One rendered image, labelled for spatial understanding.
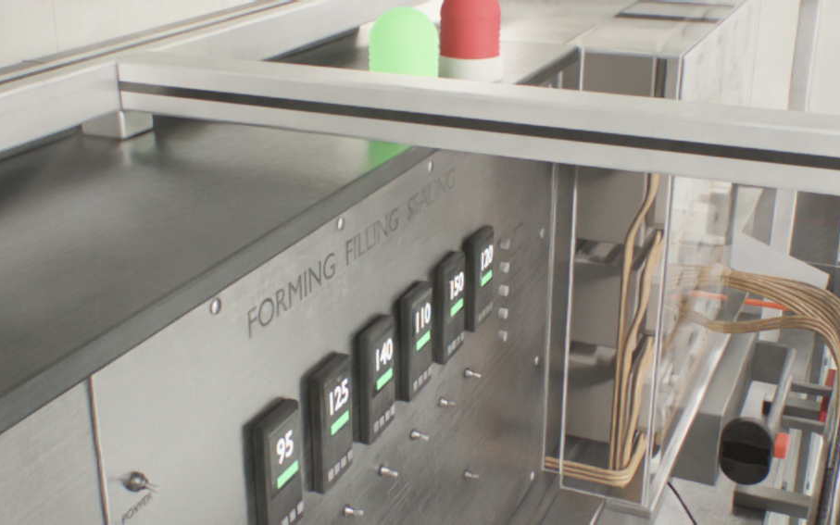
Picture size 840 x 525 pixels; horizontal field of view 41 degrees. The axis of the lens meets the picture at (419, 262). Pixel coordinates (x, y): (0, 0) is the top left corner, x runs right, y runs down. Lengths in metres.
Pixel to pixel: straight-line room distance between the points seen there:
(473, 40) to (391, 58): 0.16
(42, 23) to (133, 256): 4.04
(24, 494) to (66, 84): 0.35
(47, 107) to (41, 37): 3.85
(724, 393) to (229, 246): 1.22
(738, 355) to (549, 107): 1.22
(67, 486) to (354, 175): 0.30
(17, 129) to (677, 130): 0.43
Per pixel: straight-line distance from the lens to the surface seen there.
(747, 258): 2.13
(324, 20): 1.16
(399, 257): 0.92
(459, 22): 1.07
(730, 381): 1.83
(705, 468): 1.77
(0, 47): 4.52
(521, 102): 0.74
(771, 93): 6.05
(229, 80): 0.83
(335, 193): 0.75
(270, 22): 1.07
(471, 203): 1.06
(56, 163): 0.86
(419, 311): 0.95
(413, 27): 0.93
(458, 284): 1.03
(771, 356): 2.06
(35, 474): 0.59
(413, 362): 0.96
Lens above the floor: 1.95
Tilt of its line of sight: 21 degrees down
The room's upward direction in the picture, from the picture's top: straight up
